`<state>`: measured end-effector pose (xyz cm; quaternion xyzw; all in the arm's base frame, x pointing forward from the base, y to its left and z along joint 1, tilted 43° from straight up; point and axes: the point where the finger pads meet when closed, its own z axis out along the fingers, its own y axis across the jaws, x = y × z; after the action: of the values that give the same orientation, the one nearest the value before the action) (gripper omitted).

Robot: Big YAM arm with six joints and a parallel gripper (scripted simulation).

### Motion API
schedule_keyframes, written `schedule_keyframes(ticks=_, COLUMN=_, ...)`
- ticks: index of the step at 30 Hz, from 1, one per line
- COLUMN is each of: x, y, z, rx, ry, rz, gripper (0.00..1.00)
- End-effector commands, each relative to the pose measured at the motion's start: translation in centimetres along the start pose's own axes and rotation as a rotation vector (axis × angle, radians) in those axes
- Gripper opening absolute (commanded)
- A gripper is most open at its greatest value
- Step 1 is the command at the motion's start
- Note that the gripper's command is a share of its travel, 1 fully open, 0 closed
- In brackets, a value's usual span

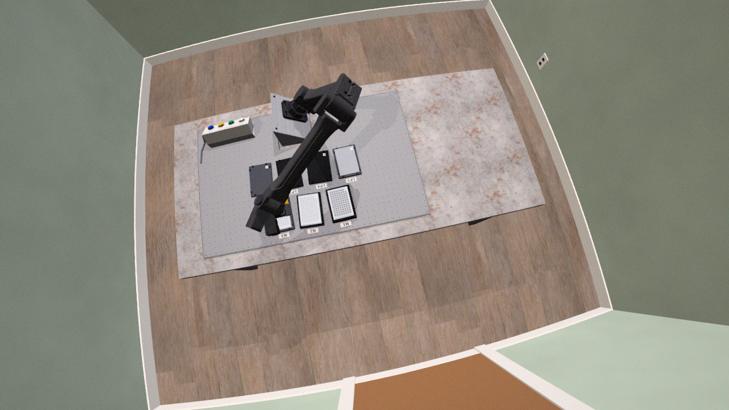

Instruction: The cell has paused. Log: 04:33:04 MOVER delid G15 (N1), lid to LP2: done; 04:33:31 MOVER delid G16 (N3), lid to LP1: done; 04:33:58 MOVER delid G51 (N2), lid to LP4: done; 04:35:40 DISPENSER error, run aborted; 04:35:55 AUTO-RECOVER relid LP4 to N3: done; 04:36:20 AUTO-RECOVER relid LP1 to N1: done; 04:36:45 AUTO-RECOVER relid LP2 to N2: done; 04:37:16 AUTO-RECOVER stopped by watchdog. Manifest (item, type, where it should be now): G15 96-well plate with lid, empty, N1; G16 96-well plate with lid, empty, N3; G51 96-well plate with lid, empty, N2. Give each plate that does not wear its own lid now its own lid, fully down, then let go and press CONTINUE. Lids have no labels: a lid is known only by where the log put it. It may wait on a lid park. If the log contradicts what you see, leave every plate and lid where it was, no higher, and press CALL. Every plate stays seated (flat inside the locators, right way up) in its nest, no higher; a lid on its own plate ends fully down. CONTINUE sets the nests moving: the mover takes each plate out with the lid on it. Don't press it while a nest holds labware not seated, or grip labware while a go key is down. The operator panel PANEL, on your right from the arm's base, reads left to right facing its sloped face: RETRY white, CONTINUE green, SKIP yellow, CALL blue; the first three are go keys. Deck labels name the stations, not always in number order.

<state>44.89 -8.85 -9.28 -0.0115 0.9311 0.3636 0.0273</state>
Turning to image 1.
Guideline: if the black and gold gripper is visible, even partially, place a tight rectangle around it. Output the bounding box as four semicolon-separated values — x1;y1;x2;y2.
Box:
277;200;290;218

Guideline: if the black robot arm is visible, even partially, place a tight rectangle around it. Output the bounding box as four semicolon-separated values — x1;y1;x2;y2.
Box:
246;73;362;236

